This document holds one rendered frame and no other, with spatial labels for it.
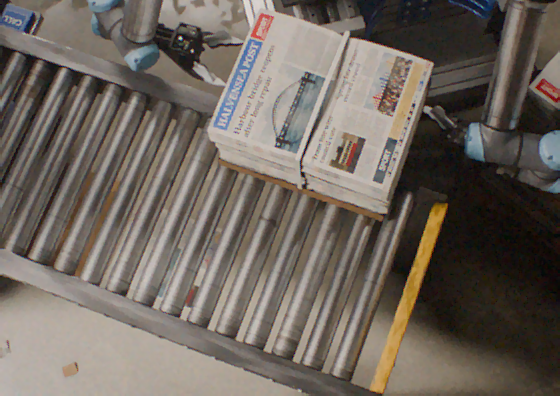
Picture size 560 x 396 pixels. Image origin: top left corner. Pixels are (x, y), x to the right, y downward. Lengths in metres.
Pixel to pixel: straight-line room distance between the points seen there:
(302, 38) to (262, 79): 0.12
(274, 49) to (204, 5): 1.29
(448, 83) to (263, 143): 1.07
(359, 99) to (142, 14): 0.48
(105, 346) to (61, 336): 0.15
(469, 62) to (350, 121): 1.04
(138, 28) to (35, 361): 1.28
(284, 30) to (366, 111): 0.24
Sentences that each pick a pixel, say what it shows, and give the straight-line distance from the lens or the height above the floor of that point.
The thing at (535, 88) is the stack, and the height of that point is 0.82.
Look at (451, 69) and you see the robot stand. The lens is 2.48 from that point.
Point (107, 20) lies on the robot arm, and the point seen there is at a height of 0.92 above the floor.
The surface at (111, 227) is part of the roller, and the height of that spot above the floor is 0.80.
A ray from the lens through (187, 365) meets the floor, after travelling 2.48.
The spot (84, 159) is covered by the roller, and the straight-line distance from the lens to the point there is 1.81.
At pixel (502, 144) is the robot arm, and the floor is 0.94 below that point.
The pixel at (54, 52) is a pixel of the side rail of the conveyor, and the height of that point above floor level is 0.80.
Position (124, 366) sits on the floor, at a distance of 2.52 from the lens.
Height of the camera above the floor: 2.43
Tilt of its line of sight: 75 degrees down
